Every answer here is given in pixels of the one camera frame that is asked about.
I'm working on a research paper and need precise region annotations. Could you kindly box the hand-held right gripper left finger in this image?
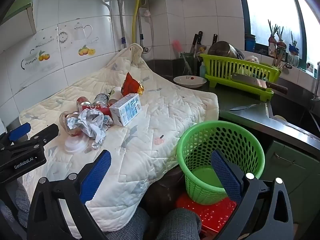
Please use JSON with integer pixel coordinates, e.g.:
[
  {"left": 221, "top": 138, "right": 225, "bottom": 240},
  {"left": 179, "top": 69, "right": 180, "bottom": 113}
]
[{"left": 26, "top": 149, "right": 112, "bottom": 240}]

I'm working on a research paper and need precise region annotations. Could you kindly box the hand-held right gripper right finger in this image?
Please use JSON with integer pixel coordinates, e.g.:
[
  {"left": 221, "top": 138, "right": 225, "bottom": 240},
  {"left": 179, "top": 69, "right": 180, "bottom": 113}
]
[{"left": 211, "top": 149, "right": 294, "bottom": 240}]

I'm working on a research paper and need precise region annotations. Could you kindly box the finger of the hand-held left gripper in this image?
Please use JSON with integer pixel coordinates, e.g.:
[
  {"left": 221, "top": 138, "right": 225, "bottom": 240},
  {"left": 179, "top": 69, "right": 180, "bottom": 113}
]
[
  {"left": 7, "top": 123, "right": 60, "bottom": 153},
  {"left": 0, "top": 123, "right": 32, "bottom": 145}
]

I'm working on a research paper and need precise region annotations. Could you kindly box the clear cup with red sleeve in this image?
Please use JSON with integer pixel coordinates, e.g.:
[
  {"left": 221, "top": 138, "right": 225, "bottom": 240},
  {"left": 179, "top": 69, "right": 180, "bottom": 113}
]
[{"left": 59, "top": 106, "right": 110, "bottom": 135}]

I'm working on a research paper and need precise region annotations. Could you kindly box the printed paper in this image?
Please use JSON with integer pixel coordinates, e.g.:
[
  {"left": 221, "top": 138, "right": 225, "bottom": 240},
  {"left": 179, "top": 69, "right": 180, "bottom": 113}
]
[{"left": 66, "top": 108, "right": 113, "bottom": 148}]

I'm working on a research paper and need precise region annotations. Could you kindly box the green plastic basket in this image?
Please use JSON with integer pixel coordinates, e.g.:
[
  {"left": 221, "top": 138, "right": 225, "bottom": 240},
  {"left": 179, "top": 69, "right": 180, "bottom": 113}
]
[{"left": 176, "top": 120, "right": 265, "bottom": 205}]

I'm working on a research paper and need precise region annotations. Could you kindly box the white and blue carton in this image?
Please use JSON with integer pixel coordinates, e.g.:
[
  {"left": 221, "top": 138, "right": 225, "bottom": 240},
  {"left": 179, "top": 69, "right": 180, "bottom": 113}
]
[{"left": 109, "top": 93, "right": 142, "bottom": 127}]

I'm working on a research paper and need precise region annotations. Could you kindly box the white plastic lid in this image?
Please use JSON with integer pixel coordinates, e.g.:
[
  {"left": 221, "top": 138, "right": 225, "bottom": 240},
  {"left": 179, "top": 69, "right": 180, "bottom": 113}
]
[{"left": 64, "top": 133, "right": 88, "bottom": 153}]

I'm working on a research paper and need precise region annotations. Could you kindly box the red plastic stool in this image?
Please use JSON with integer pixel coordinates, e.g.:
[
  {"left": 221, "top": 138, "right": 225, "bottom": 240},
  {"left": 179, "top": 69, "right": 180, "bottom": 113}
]
[{"left": 175, "top": 192, "right": 238, "bottom": 234}]

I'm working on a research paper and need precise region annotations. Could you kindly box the red drink can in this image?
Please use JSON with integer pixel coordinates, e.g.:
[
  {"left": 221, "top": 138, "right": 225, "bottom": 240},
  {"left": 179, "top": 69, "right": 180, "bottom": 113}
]
[{"left": 77, "top": 97, "right": 93, "bottom": 113}]

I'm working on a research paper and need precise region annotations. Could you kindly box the person's left leg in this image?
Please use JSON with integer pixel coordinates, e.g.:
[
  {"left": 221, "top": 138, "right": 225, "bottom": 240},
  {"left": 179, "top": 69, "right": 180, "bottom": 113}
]
[{"left": 105, "top": 206, "right": 150, "bottom": 240}]

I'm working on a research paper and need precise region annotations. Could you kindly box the person's leg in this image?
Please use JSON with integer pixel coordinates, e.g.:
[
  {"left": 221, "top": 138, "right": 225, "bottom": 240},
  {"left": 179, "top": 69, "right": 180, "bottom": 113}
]
[
  {"left": 105, "top": 206, "right": 150, "bottom": 240},
  {"left": 156, "top": 207, "right": 202, "bottom": 240}
]

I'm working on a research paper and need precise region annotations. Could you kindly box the blue and white drink can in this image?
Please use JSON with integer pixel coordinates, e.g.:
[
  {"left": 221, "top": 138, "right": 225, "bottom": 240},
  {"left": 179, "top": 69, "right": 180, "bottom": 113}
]
[{"left": 92, "top": 94, "right": 109, "bottom": 108}]

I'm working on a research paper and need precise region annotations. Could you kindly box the person's right leg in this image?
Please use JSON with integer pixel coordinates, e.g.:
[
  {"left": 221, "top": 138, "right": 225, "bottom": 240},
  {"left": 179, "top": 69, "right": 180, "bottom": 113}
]
[{"left": 156, "top": 207, "right": 202, "bottom": 240}]

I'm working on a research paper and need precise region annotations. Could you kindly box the white paper cup green print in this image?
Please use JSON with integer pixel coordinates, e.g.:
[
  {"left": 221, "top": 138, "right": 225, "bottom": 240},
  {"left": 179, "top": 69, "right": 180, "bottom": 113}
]
[{"left": 108, "top": 86, "right": 123, "bottom": 104}]

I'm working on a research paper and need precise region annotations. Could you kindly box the cream quilted blanket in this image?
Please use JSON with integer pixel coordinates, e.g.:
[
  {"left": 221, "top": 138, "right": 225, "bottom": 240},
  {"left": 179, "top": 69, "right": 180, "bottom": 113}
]
[{"left": 19, "top": 43, "right": 219, "bottom": 233}]

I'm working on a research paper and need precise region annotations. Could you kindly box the white bowl with red print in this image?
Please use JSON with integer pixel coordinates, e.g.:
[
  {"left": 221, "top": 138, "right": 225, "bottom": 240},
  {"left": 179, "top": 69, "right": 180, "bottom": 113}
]
[{"left": 173, "top": 75, "right": 207, "bottom": 88}]

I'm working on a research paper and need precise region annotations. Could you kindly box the green dish rack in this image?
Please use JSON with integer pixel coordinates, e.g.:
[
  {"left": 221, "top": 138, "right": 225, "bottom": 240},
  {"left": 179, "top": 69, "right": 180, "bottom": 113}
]
[{"left": 199, "top": 53, "right": 282, "bottom": 103}]

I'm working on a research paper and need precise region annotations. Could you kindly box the dark green utensil holder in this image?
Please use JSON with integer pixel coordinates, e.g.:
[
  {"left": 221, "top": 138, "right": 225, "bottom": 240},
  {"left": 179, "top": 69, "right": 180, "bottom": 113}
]
[{"left": 180, "top": 52, "right": 200, "bottom": 76}]

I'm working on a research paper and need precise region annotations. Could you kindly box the steel pot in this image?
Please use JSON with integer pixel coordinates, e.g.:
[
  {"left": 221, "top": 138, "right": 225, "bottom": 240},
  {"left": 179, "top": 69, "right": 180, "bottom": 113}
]
[{"left": 207, "top": 41, "right": 238, "bottom": 59}]

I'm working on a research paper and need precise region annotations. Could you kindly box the metal water pipe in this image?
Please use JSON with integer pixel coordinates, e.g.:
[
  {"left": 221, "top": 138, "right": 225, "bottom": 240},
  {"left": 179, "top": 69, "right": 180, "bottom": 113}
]
[{"left": 113, "top": 0, "right": 127, "bottom": 50}]

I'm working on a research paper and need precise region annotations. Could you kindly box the blue lidded jar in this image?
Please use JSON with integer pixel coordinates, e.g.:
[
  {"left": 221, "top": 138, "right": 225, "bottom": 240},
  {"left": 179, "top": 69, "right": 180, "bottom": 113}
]
[{"left": 244, "top": 33, "right": 256, "bottom": 52}]

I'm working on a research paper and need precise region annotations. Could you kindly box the sprouting onion in jar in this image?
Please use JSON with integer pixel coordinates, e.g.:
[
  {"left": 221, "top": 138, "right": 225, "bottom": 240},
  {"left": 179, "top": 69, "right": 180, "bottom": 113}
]
[
  {"left": 268, "top": 19, "right": 278, "bottom": 55},
  {"left": 276, "top": 26, "right": 287, "bottom": 60},
  {"left": 287, "top": 31, "right": 300, "bottom": 67}
]

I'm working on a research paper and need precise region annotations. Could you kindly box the pink bottle brush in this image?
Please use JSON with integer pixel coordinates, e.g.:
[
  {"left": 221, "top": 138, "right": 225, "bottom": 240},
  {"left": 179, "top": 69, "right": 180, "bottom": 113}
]
[{"left": 172, "top": 40, "right": 192, "bottom": 73}]

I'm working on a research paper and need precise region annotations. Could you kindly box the metal cabinet handle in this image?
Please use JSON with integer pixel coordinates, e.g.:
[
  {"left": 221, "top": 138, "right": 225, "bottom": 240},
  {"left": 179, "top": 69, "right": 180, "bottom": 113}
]
[{"left": 274, "top": 152, "right": 303, "bottom": 163}]

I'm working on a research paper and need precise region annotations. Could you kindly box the cleaver with wooden handle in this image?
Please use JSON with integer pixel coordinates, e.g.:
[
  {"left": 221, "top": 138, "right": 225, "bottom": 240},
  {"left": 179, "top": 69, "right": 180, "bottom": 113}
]
[{"left": 231, "top": 73, "right": 288, "bottom": 95}]

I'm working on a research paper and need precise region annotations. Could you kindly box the green wall cabinet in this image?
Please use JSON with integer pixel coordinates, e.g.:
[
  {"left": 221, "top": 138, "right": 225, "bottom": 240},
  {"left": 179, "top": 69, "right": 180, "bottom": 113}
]
[{"left": 0, "top": 0, "right": 38, "bottom": 35}]

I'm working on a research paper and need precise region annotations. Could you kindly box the flexible metal hose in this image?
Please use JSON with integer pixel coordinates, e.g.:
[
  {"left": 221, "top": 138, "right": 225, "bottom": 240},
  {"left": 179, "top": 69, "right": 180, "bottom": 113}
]
[{"left": 138, "top": 5, "right": 145, "bottom": 48}]

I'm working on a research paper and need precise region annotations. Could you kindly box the yellow gas hose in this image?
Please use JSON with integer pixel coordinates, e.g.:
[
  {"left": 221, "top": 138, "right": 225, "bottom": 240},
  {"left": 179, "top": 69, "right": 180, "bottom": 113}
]
[{"left": 132, "top": 0, "right": 140, "bottom": 44}]

